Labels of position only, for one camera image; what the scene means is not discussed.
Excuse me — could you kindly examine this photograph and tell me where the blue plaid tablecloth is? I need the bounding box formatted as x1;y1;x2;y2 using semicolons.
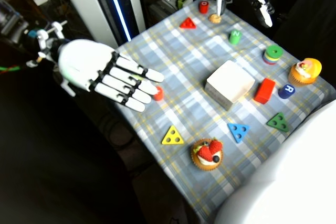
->
115;0;330;223

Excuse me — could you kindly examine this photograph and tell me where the white paper box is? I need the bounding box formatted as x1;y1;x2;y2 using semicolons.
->
205;60;256;111

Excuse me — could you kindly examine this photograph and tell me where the rainbow stacking ring toy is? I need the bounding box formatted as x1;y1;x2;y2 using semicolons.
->
262;45;285;66

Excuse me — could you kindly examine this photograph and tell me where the red cylinder with letter O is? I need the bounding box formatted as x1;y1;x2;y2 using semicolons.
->
198;0;210;14

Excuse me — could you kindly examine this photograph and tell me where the golden ring biscuit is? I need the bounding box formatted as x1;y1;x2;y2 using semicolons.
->
208;13;222;24

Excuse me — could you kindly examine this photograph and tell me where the green adaptor plug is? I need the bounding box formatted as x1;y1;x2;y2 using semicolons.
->
177;0;194;9

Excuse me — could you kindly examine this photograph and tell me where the toy cupcake with strawberries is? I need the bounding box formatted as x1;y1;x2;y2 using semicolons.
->
191;137;224;172

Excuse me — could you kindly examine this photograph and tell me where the red triangle block with holes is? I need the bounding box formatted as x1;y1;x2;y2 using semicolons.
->
179;17;197;29

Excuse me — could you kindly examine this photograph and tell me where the yellow triangle block with holes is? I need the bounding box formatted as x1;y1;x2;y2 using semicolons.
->
161;125;185;145

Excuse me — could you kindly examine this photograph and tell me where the toy cupcake with yellow topping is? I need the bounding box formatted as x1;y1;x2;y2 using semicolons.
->
288;57;322;88

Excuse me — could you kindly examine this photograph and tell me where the blue cylinder with letter R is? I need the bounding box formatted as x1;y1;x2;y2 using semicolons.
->
278;84;296;100

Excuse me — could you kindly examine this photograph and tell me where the red rectangular block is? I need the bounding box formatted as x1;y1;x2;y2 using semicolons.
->
253;78;276;104

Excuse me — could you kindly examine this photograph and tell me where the green triangle block with holes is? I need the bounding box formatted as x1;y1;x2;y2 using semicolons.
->
266;112;290;133

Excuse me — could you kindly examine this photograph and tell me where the white power strip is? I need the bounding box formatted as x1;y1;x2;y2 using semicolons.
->
162;0;184;10

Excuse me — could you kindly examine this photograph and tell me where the white column with blue light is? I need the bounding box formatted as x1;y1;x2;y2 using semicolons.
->
54;0;146;49

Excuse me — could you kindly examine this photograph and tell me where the red cylinder with white cross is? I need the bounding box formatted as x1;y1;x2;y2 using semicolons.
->
153;86;165;101

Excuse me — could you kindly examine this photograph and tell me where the green cylinder with letter N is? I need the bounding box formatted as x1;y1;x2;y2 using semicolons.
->
228;29;243;45

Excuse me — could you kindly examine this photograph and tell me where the white robot body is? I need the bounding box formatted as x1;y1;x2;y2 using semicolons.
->
214;100;336;224

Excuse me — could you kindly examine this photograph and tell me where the blue triangle block with holes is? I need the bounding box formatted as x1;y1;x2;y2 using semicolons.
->
227;123;250;144

